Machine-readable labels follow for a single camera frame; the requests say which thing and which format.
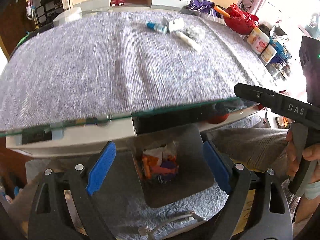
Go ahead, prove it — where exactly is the purple round lid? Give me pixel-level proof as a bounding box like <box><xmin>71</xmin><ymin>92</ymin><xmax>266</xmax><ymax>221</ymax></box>
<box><xmin>159</xmin><ymin>161</ymin><xmax>178</xmax><ymax>181</ymax></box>

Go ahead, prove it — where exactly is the purple bag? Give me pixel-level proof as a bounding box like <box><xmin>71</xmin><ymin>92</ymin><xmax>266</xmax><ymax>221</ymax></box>
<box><xmin>186</xmin><ymin>0</ymin><xmax>215</xmax><ymax>15</ymax></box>

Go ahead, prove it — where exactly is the small blue cap bottle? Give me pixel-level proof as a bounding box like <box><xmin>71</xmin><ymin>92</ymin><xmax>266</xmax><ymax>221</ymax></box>
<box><xmin>146</xmin><ymin>22</ymin><xmax>168</xmax><ymax>34</ymax></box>

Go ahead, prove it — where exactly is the person's right hand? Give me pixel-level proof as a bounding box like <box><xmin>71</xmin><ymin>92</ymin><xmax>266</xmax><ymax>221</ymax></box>
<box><xmin>285</xmin><ymin>128</ymin><xmax>320</xmax><ymax>184</ymax></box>

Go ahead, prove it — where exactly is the white lotion bottle red label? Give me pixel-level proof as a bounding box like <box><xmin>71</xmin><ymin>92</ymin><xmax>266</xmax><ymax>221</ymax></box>
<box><xmin>251</xmin><ymin>33</ymin><xmax>270</xmax><ymax>55</ymax></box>

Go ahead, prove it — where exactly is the red decorative basket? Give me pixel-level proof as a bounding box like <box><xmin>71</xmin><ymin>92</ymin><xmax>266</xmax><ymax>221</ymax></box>
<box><xmin>223</xmin><ymin>4</ymin><xmax>259</xmax><ymax>35</ymax></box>

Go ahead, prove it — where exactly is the white crumpled paper ball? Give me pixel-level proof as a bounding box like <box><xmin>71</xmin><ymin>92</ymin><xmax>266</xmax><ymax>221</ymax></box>
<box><xmin>186</xmin><ymin>25</ymin><xmax>203</xmax><ymax>40</ymax></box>

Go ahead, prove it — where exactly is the white tissue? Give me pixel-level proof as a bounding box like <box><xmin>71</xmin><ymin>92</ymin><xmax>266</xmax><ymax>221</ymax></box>
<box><xmin>143</xmin><ymin>140</ymin><xmax>180</xmax><ymax>167</ymax></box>

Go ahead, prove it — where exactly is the grey woven table cloth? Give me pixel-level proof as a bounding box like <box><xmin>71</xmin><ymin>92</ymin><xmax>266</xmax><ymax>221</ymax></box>
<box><xmin>1</xmin><ymin>10</ymin><xmax>276</xmax><ymax>132</ymax></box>

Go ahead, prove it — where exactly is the orange bottle red cap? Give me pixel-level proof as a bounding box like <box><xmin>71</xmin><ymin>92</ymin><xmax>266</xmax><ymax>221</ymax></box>
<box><xmin>142</xmin><ymin>154</ymin><xmax>159</xmax><ymax>179</ymax></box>

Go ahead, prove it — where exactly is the yellow cream bottle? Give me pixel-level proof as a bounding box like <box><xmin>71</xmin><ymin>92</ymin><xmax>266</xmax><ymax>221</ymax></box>
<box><xmin>246</xmin><ymin>27</ymin><xmax>261</xmax><ymax>46</ymax></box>

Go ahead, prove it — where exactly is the white cable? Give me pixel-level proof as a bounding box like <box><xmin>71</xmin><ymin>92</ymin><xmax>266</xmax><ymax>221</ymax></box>
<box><xmin>137</xmin><ymin>211</ymin><xmax>208</xmax><ymax>238</ymax></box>

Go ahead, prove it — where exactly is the orange stick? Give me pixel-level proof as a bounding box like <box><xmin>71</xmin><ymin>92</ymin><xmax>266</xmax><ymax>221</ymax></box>
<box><xmin>214</xmin><ymin>5</ymin><xmax>231</xmax><ymax>18</ymax></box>

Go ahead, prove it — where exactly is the dark grey trash bin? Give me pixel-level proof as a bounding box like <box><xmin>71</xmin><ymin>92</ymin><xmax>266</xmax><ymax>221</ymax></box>
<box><xmin>127</xmin><ymin>125</ymin><xmax>214</xmax><ymax>208</ymax></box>

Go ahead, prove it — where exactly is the white plastic tube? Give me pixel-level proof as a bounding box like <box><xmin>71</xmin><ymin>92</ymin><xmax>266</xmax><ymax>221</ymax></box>
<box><xmin>175</xmin><ymin>31</ymin><xmax>200</xmax><ymax>51</ymax></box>

